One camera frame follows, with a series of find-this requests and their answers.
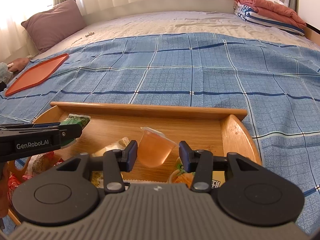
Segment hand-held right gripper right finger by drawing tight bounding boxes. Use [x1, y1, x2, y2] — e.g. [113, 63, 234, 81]
[178, 141, 262, 194]

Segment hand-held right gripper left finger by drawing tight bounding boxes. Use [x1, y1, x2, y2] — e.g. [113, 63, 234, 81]
[56, 140, 139, 194]

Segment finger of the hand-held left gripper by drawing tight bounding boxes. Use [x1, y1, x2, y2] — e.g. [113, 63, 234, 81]
[0, 122, 84, 146]

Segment green snack packet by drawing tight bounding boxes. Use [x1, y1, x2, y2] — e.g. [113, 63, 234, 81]
[60, 113, 91, 147]

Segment orange jelly cup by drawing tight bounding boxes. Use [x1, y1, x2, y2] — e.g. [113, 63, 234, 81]
[138, 127, 180, 168]

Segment wooden tray with handles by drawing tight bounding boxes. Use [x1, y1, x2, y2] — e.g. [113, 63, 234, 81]
[7, 102, 262, 227]

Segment person's left hand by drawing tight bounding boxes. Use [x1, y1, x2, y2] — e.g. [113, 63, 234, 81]
[0, 176, 10, 218]

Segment orange packet with black band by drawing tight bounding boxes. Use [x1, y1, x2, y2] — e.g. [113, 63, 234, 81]
[167, 155, 228, 189]

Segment white snack packet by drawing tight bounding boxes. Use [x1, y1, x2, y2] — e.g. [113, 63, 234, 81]
[91, 137, 131, 158]

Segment red patterned snack packet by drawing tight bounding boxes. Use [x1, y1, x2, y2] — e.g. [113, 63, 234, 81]
[9, 152, 63, 193]

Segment orange plastic tray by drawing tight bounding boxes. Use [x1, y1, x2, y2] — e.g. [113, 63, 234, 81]
[5, 53, 69, 97]

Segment light blue cloth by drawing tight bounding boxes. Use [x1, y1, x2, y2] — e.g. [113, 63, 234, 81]
[0, 62, 13, 83]

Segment pink cloth bundle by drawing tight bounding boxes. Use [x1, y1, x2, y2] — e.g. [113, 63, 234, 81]
[10, 57, 30, 72]

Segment blue checked blanket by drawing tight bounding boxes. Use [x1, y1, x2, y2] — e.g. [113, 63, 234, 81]
[0, 32, 320, 230]

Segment mauve pillow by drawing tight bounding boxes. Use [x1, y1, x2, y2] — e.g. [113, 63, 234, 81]
[21, 0, 87, 55]

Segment white quilted bed sheet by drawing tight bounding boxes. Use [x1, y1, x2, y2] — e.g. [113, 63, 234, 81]
[30, 11, 320, 55]

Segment blue striped folded blanket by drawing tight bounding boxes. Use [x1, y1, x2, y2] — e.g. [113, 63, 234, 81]
[234, 2, 306, 36]

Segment pink folded blanket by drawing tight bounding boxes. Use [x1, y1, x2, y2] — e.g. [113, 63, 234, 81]
[235, 0, 307, 28]

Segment white wardrobe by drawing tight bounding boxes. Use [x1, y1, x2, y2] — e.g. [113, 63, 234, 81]
[297, 0, 320, 28]

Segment wooden bed frame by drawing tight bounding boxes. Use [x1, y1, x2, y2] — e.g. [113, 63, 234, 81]
[303, 23, 320, 46]

